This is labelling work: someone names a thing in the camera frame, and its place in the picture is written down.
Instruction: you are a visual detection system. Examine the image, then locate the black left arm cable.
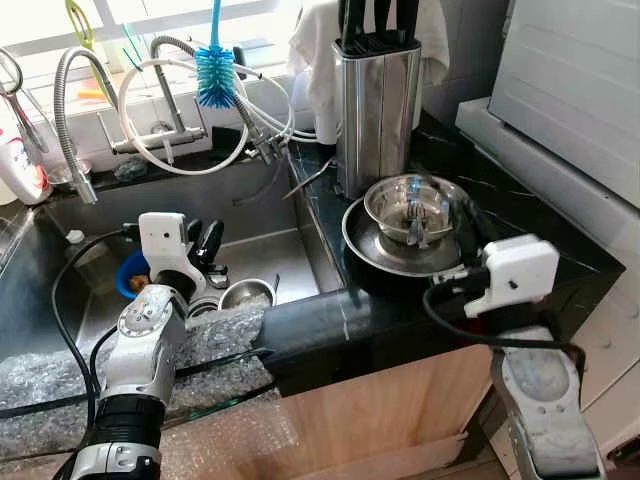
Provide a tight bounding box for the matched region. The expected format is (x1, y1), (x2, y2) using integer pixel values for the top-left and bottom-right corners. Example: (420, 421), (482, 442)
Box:
(50, 227), (142, 432)

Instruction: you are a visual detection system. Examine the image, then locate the chrome wall tap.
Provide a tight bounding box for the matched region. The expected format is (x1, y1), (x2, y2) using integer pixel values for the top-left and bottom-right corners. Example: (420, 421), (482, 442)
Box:
(110, 95), (208, 158)

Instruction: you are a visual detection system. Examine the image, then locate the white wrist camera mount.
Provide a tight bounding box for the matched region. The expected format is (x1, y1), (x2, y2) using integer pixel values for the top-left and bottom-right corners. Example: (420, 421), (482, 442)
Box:
(137, 211), (192, 277)
(463, 236), (560, 320)

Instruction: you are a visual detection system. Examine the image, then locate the white soap bottle red label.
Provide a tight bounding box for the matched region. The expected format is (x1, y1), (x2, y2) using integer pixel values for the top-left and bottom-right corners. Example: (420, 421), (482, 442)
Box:
(0, 125), (52, 207)

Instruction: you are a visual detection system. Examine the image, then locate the white plastic hose loop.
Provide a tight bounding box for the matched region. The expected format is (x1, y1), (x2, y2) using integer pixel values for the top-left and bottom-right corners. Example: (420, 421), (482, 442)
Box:
(117, 57), (297, 177)

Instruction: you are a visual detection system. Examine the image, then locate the round steel plate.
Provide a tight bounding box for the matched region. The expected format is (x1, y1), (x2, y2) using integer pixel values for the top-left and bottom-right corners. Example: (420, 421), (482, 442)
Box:
(341, 194), (492, 279)

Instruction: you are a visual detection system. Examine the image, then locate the grey gooseneck spray faucet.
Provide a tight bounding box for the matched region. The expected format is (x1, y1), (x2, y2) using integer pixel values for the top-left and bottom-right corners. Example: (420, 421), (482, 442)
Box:
(52, 45), (122, 206)

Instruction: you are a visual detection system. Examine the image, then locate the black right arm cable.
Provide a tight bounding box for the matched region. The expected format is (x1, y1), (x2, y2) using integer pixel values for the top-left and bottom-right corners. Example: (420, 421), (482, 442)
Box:
(421, 274), (587, 362)

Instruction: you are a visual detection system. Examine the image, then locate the metal flex hose with diverter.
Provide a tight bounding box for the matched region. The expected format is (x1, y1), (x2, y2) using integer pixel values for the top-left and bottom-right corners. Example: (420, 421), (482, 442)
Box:
(150, 35), (283, 167)

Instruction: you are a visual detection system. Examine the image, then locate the thin metal utensil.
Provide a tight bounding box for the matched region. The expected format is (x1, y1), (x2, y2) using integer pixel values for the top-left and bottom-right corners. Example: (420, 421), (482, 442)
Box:
(282, 157), (337, 200)

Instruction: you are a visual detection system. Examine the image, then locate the small steel bowl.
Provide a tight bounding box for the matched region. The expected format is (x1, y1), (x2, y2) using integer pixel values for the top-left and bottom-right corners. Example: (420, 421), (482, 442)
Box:
(217, 277), (277, 312)

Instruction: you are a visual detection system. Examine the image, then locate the blue plastic bowl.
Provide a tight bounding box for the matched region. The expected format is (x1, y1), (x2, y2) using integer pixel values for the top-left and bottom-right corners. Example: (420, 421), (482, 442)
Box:
(114, 249), (153, 302)

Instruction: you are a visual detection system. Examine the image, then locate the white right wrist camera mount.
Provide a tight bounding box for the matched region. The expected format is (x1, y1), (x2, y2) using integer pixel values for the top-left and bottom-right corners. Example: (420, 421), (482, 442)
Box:
(463, 236), (560, 320)

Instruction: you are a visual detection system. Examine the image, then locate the grey scrub pad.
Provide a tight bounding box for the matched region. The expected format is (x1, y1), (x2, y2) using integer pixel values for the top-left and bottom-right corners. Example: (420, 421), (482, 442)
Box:
(112, 159), (150, 184)

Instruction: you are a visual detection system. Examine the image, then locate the steel sink drain strainer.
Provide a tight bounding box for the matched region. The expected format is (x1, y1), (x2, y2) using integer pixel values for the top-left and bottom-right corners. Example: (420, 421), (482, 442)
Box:
(185, 289), (227, 320)

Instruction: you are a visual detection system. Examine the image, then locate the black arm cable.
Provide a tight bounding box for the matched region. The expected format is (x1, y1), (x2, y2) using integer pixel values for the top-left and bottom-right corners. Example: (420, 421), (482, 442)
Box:
(421, 274), (587, 362)
(50, 227), (142, 432)

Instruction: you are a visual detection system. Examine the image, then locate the window with white bars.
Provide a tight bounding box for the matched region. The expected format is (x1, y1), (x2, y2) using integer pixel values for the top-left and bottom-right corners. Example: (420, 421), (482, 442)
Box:
(0, 0), (303, 113)

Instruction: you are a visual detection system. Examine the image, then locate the steel ladle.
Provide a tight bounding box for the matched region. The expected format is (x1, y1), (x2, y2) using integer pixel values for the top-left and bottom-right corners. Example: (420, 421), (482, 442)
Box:
(0, 48), (48, 167)

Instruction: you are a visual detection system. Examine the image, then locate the wooden cabinet door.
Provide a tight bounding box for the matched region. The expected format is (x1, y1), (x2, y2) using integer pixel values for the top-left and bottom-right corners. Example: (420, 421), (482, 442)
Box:
(188, 344), (497, 480)

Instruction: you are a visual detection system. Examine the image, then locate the stainless steel knife block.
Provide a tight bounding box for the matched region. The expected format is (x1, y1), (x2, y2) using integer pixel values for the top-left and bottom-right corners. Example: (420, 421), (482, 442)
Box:
(334, 38), (424, 200)

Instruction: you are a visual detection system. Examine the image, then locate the stainless steel sink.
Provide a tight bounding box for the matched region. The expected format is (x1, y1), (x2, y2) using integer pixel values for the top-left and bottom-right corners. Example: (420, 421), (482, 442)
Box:
(0, 163), (347, 363)

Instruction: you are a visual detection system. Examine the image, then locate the large steel bowl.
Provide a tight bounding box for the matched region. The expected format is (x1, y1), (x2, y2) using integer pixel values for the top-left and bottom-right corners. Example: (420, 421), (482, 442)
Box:
(363, 174), (470, 249)

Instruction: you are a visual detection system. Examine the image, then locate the blue bottle brush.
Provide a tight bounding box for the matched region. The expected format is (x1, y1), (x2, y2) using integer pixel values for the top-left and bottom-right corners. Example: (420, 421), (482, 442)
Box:
(194, 0), (239, 110)

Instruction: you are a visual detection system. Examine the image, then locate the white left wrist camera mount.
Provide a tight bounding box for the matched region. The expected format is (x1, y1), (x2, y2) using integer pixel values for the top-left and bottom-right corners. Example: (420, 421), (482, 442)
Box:
(137, 211), (192, 277)

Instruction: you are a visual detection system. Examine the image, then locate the bubble wrap sheet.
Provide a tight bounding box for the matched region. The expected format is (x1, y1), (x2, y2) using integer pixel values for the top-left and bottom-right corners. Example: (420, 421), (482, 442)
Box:
(158, 400), (303, 480)
(0, 300), (272, 462)

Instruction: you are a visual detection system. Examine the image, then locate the green plastic loop handle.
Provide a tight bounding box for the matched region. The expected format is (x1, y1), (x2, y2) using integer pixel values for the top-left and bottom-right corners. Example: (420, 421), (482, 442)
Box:
(64, 0), (97, 51)

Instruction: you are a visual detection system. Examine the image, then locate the thin white tube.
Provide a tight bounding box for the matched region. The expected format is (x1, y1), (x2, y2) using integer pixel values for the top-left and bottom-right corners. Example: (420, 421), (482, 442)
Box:
(232, 65), (301, 141)

